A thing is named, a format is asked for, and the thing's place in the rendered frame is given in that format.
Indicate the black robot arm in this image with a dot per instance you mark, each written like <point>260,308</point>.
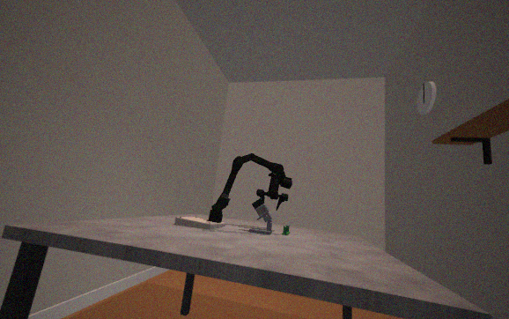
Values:
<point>277,176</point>

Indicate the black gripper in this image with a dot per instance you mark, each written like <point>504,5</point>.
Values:
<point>273,189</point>

